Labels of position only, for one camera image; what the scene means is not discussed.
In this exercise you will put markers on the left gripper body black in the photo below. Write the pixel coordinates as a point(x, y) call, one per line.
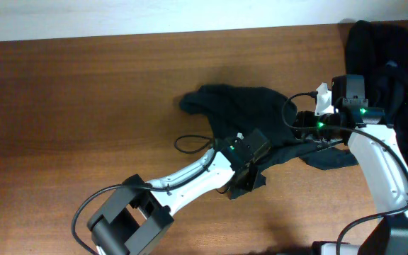
point(248, 175)

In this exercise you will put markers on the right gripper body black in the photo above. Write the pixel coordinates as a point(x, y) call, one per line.
point(308, 118)

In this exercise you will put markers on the black t-shirt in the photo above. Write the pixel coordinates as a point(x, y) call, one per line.
point(232, 109)

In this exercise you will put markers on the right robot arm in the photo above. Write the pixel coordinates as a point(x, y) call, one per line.
point(342, 112)

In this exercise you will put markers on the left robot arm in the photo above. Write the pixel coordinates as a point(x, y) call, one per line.
point(137, 215)

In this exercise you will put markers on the pile of black clothes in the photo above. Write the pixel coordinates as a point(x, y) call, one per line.
point(379, 53)

